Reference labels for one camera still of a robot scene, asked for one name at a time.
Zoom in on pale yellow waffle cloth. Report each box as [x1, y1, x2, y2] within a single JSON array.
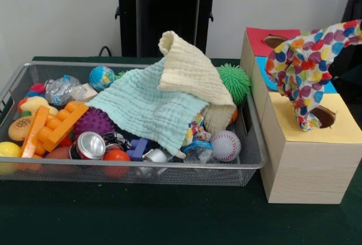
[[157, 31, 237, 135]]

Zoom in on mint green waffle cloth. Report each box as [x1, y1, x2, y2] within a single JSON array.
[[84, 58, 210, 155]]

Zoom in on colourful polka dot cloth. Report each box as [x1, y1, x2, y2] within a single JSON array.
[[265, 19, 362, 132]]

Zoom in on shallow mesh bin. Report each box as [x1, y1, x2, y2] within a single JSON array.
[[0, 61, 268, 187]]

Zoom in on wooden box with three holes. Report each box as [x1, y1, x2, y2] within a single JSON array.
[[240, 27, 362, 205]]

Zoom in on white baseball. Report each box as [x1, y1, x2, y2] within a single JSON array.
[[209, 130, 242, 163]]

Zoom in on green spiky rubber ball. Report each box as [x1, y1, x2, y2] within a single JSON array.
[[217, 63, 252, 106]]

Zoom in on red ball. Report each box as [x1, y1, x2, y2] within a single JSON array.
[[102, 149, 131, 179]]

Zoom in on globe print ball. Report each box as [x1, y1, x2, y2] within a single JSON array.
[[88, 66, 117, 92]]

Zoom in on purple spiky ball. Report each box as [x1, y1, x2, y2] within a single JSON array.
[[74, 107, 115, 138]]

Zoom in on crushed soda can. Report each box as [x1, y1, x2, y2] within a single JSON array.
[[69, 131, 107, 161]]

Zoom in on dark green table cloth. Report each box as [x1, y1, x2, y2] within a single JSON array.
[[0, 55, 362, 245]]

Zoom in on orange plastic block toy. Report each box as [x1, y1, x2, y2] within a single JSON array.
[[19, 101, 90, 158]]

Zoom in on yellow ball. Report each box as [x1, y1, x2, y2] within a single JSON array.
[[0, 141, 22, 175]]

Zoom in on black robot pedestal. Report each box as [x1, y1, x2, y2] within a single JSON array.
[[109, 0, 229, 58]]

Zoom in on black looped cable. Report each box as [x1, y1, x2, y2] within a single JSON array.
[[97, 45, 114, 58]]

